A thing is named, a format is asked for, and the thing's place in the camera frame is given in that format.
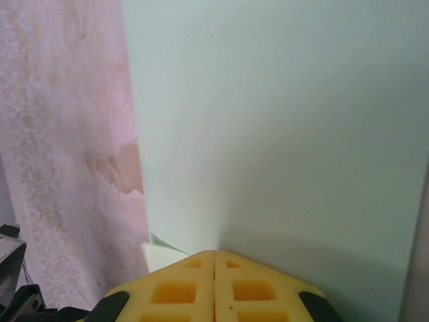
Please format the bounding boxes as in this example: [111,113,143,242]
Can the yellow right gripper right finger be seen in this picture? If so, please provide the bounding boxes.
[214,248,343,322]

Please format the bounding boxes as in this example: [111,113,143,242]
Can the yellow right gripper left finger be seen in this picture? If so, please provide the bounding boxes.
[79,250,216,322]

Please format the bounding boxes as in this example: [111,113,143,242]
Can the light green paper sheet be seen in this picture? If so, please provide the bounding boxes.
[120,0,429,322]

